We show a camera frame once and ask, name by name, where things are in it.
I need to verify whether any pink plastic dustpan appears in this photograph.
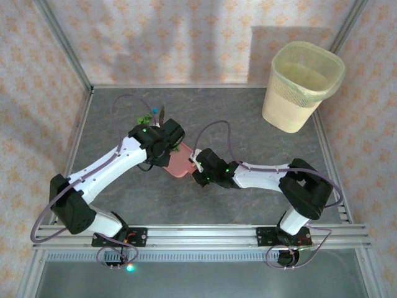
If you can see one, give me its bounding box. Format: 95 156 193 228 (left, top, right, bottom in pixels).
163 142 199 179

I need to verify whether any cream plastic waste basket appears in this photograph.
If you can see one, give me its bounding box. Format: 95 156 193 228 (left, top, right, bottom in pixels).
261 41 346 134

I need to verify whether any grey metal shelf panel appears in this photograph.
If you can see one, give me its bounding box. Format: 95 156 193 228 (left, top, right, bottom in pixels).
33 260 367 298

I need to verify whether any black electronics box with light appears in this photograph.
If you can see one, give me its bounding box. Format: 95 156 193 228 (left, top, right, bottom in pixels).
104 250 136 273

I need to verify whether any pale green bin liner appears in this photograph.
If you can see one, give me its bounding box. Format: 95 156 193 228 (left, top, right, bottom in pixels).
270 41 346 103

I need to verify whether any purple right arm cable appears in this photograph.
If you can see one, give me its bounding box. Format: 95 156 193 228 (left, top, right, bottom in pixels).
192 120 344 270

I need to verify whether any aluminium frame bar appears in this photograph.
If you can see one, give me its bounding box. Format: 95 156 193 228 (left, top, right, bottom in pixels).
89 83 268 91
15 250 47 298
33 0 95 94
63 89 94 181
355 250 391 298
328 0 372 53
311 110 354 225

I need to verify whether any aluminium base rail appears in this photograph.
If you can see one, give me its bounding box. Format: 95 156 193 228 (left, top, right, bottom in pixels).
32 223 372 251

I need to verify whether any grey slotted cable duct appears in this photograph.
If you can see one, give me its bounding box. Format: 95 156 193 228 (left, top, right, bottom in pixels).
45 251 362 263

